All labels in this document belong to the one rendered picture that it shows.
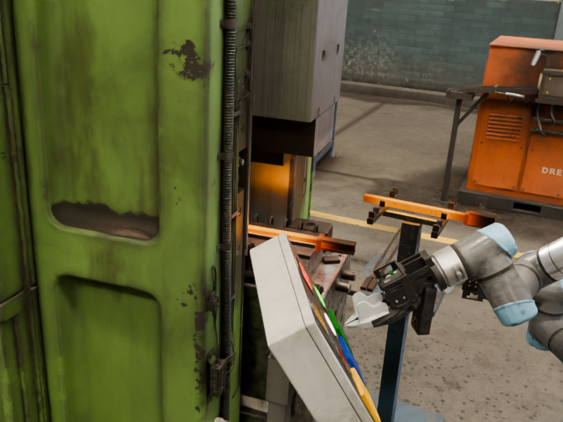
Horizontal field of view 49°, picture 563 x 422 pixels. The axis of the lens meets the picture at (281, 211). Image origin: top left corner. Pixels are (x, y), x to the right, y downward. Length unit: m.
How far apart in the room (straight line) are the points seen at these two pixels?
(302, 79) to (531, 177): 3.91
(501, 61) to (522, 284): 3.85
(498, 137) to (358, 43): 4.70
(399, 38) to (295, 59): 7.91
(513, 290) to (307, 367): 0.47
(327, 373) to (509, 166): 4.29
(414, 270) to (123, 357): 0.76
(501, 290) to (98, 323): 0.94
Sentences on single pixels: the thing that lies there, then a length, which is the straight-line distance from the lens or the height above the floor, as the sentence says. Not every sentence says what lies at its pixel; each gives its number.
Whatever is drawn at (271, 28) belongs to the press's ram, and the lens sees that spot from 1.42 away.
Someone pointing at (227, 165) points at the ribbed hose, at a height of 1.30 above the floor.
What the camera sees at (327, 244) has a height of 1.00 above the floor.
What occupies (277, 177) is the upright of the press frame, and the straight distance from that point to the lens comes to 1.92.
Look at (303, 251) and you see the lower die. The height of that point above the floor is 0.99.
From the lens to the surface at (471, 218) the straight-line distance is 2.12.
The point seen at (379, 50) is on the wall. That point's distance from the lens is 9.38.
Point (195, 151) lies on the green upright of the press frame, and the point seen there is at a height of 1.34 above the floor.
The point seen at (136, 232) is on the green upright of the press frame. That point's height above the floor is 1.13.
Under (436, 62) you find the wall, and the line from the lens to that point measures 9.22.
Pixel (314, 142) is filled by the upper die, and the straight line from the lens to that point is 1.48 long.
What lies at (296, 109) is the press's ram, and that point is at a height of 1.39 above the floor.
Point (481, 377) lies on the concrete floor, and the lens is 3.07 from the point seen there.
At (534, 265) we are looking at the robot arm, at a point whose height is 1.15.
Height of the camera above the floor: 1.68
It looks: 21 degrees down
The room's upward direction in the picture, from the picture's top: 3 degrees clockwise
